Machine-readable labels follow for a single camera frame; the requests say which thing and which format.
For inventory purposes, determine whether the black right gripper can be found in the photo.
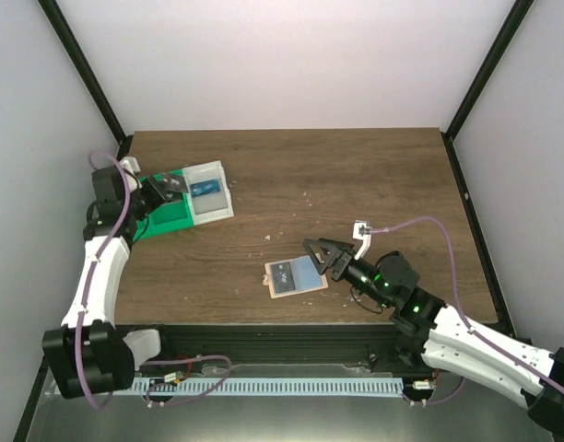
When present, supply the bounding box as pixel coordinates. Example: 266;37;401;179
304;238;393;308

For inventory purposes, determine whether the black vip card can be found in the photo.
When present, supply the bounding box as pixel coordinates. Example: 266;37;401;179
159;172;189;193

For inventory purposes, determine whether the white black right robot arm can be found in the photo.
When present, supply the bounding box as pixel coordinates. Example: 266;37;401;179
302;238;564;437

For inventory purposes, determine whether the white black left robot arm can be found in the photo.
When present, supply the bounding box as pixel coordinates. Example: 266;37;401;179
42;157;176;399

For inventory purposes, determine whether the blue credit card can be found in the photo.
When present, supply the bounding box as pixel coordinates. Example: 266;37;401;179
190;179;221;198

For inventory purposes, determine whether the green plastic bin middle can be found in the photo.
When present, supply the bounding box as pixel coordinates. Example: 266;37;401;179
135;192;194;240

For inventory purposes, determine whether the white plastic bin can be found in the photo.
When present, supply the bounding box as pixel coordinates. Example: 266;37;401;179
182;160;234;226

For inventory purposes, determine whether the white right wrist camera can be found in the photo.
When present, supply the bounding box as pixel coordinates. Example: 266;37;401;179
352;220;371;260

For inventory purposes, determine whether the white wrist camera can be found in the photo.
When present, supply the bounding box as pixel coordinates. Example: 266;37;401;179
352;220;371;260
119;157;141;175

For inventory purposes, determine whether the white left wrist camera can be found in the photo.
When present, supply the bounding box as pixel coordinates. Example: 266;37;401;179
119;157;141;175

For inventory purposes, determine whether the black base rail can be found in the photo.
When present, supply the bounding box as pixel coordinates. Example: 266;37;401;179
157;324;433;377

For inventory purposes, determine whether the black frame post left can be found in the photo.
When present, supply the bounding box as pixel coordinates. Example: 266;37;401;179
37;0;127;145

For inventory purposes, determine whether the black frame post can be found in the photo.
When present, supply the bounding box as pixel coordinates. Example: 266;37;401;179
441;0;536;139
37;0;127;145

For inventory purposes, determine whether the light blue slotted cable duct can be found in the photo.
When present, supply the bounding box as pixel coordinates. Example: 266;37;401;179
114;378;404;399

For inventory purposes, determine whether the metal base plate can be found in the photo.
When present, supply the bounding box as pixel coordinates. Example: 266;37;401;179
24;382;554;441

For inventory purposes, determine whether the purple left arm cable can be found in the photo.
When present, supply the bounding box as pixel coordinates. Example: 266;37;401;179
74;150;232;409

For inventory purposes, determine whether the black frame post right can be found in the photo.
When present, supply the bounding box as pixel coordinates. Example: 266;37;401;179
441;0;536;139

